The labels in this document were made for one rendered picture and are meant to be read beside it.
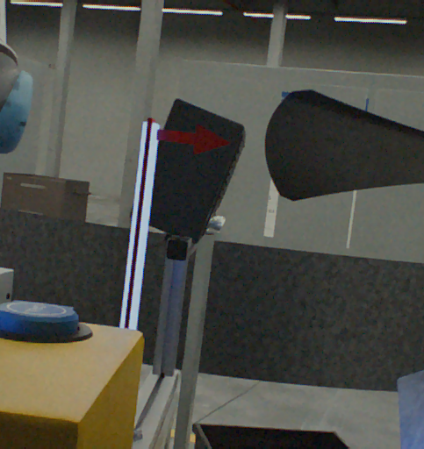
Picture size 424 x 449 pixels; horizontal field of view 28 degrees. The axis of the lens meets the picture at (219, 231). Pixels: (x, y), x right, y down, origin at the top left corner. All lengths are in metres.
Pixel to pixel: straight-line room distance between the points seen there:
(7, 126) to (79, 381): 0.83
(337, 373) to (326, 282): 0.28
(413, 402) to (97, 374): 0.39
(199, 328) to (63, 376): 2.13
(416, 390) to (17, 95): 0.68
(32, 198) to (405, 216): 3.20
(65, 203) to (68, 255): 4.78
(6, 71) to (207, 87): 6.08
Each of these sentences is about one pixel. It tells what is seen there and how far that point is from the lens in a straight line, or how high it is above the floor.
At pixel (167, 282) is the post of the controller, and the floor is 0.99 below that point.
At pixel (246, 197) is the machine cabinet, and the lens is 7.01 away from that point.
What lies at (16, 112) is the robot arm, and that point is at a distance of 1.14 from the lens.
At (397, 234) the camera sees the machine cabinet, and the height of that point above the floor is 0.81.
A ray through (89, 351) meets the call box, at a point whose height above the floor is 1.07.
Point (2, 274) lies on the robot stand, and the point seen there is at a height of 0.99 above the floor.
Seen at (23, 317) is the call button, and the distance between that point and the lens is 0.40.
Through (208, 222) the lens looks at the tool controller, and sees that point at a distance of 1.23.
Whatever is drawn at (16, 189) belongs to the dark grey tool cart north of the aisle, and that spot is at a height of 0.76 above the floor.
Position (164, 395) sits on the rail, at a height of 0.86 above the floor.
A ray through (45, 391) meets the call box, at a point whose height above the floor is 1.07.
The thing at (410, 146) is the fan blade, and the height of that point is 1.19.
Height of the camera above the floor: 1.16
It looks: 4 degrees down
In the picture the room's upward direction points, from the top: 7 degrees clockwise
